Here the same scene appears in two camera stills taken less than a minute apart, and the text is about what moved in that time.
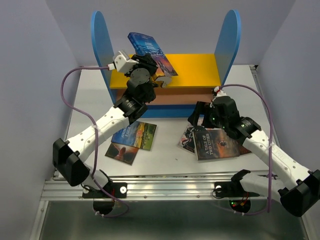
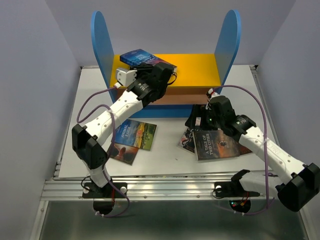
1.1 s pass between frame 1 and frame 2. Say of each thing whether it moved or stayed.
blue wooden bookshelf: stayed
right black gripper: stayed
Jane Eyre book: moved
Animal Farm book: stayed
